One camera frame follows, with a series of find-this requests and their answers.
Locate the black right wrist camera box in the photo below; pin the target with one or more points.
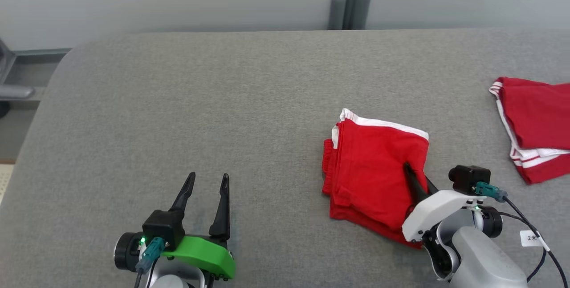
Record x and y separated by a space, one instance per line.
467 179

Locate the grey metal stand base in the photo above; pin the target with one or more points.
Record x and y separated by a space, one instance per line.
13 92

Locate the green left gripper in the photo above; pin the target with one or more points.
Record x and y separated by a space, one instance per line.
202 252

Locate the red jersey with white sleeves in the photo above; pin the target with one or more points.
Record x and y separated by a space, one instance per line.
539 119

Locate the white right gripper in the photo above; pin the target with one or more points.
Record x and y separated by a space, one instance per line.
438 208

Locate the red shorts with white stripe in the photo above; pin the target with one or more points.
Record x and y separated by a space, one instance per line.
369 168

